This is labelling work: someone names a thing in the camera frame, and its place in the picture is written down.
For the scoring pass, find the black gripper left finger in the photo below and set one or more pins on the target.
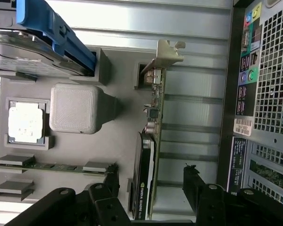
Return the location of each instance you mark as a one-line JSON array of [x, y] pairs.
[[103, 207]]

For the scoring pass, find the green RAM stick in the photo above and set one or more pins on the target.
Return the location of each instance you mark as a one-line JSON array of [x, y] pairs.
[[56, 167]]

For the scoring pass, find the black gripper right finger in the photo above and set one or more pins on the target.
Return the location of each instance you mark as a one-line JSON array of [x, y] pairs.
[[212, 207]]

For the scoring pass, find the silver hard disk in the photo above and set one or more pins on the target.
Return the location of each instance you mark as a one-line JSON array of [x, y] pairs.
[[26, 51]]

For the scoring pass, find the silver CPU chip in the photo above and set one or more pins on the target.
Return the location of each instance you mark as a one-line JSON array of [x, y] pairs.
[[26, 122]]

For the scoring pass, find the open black PC case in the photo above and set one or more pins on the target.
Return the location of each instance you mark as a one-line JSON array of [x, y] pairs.
[[271, 82]]

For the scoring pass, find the blue plastic disk bracket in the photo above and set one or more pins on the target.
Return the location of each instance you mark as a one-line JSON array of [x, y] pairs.
[[61, 35]]

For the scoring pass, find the grey printed parts rack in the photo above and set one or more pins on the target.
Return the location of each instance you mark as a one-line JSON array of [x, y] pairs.
[[70, 108]]

